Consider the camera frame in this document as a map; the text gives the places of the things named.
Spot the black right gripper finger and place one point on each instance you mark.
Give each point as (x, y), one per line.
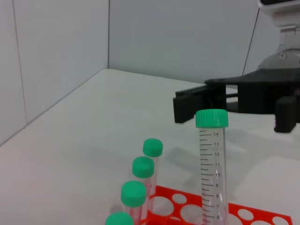
(187, 107)

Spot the clear test tube green cap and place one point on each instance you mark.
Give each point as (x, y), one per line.
(143, 167)
(153, 147)
(212, 118)
(119, 219)
(133, 194)

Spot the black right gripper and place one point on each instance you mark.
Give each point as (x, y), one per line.
(264, 93)

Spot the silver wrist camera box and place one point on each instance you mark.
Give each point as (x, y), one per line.
(286, 14)

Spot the red plastic test tube rack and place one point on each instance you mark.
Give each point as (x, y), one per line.
(260, 215)

